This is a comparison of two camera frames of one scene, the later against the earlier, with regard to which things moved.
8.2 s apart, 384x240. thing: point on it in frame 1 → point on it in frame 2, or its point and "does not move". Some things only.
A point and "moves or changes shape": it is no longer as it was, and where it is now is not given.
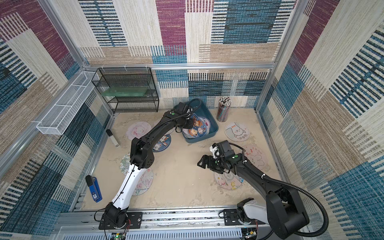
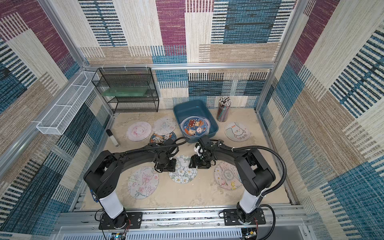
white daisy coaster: (125, 163) moves or changes shape
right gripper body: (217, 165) → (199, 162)
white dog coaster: (236, 131) does not move
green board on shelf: (126, 92) does not move
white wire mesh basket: (58, 118) does not move
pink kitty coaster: (138, 129) does not move
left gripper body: (187, 124) → (169, 166)
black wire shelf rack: (128, 89) does not move
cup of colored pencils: (225, 103) does not move
